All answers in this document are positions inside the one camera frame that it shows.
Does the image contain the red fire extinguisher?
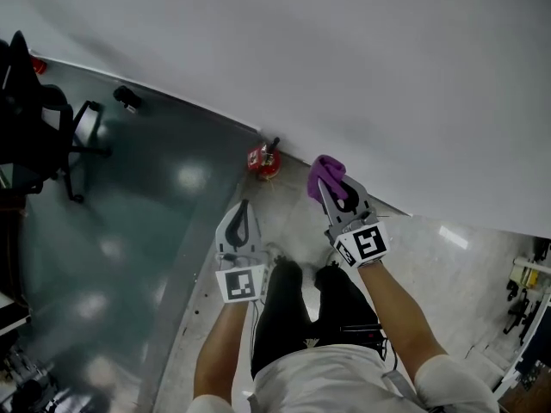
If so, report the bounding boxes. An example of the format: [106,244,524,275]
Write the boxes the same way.
[246,136,283,183]

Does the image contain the black waist device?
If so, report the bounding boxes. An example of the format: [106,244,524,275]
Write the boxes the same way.
[338,324,388,348]

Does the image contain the person's left forearm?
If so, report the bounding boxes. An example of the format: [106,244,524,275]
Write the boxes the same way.
[193,299,256,400]

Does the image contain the thin black cable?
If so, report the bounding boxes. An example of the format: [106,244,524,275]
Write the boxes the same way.
[248,264,271,359]

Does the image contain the black office chair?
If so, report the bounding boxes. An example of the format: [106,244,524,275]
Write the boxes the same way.
[0,29,114,205]

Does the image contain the person's right shoe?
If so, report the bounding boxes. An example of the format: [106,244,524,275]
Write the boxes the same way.
[321,247,347,271]

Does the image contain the person's white shirt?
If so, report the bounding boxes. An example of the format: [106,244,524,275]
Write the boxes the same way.
[186,343,501,413]

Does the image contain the black tools on rack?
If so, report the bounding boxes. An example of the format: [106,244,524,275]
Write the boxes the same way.
[502,278,544,347]

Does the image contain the person's right forearm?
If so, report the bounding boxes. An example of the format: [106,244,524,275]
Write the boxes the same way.
[356,261,449,380]

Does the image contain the person's left shoe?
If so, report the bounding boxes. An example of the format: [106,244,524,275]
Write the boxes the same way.
[261,242,288,271]

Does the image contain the person's black trousers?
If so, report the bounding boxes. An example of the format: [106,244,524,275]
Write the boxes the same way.
[250,259,385,379]

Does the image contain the black cylindrical floor object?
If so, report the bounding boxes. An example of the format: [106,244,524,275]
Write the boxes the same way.
[112,84,144,114]

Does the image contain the person's shoe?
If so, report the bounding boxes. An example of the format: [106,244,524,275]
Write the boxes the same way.
[261,242,288,271]
[321,247,347,271]

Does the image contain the white desk edge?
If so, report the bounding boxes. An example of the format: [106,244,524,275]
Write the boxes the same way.
[0,292,33,336]

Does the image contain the grey shoulder strap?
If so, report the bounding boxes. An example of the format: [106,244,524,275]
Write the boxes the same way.
[381,368,417,400]

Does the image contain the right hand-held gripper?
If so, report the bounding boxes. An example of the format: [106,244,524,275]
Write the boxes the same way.
[317,174,392,269]

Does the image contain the purple cloth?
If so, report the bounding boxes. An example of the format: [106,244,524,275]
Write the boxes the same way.
[306,154,348,201]

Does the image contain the white metal rack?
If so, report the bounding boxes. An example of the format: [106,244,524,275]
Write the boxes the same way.
[492,237,551,404]

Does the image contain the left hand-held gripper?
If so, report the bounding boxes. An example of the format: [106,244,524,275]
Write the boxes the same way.
[214,199,269,305]

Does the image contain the yellow box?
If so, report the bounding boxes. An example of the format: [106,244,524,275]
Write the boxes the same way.
[519,268,540,290]

